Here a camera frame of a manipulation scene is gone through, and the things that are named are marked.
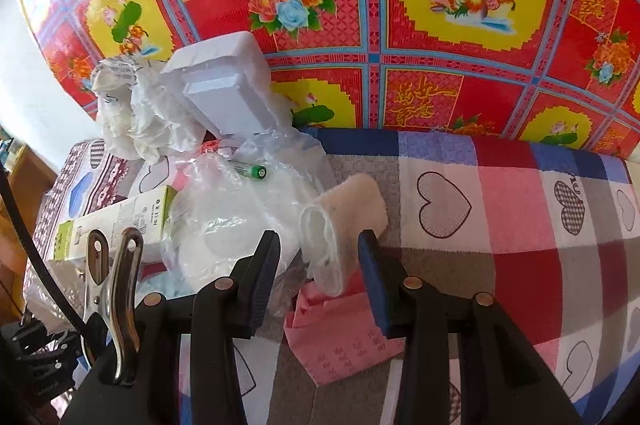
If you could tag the plaid heart blanket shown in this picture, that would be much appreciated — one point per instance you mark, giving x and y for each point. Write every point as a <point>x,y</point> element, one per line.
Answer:
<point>500,225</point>

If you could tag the white paper bag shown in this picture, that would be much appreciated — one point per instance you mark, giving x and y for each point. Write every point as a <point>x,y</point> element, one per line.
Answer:
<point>145,125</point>

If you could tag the wooden cabinet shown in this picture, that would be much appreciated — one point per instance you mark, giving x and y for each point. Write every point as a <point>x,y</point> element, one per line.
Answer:
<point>25,185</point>

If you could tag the clear plastic bag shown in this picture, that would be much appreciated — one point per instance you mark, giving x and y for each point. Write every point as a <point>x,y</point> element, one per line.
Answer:
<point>235,225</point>

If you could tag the pink paper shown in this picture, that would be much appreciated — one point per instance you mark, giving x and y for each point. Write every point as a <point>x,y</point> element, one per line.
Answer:
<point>340,345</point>

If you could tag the green battery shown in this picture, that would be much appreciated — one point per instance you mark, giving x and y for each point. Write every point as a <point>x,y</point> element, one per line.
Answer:
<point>252,170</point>

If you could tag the metal spring clip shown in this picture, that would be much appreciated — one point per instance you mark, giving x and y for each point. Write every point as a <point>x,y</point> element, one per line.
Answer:
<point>107,305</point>

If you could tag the white styrofoam packing block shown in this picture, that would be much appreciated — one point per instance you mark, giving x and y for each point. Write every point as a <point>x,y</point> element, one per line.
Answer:
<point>225,95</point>

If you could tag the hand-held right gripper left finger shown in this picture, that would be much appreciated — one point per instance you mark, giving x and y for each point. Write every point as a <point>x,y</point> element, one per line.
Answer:
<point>262,280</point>

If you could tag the red floral wall cloth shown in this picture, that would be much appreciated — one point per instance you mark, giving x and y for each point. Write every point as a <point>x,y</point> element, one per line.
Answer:
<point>350,5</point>

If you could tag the light blue plastic wrapper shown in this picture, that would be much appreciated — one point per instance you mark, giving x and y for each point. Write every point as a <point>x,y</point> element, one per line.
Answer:
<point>170,287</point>

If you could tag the white and green cardboard box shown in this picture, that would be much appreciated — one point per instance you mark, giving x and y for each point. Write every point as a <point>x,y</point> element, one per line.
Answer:
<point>125,217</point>

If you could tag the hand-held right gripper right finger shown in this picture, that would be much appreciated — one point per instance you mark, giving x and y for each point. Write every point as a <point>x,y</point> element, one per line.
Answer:
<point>372,290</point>

